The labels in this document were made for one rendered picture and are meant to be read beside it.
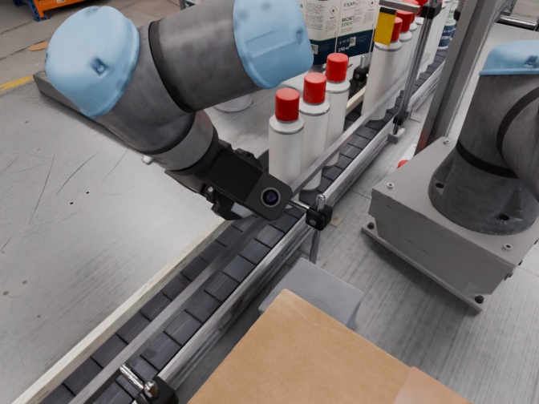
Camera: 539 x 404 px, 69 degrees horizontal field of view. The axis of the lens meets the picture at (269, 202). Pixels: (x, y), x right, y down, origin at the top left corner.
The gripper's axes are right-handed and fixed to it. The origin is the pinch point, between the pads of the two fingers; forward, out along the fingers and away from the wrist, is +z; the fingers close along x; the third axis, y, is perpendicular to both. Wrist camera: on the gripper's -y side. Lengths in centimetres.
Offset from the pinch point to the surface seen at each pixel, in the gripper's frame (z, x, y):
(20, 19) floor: 145, -65, 372
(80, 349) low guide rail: -12.8, 26.2, 3.9
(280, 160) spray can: -1.9, -7.4, 0.0
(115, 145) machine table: 11.1, 1.7, 43.2
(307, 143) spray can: 1.5, -12.7, -0.9
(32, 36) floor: 138, -53, 329
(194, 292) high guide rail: -11.0, 13.7, -3.9
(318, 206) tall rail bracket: -3.1, -3.5, -9.0
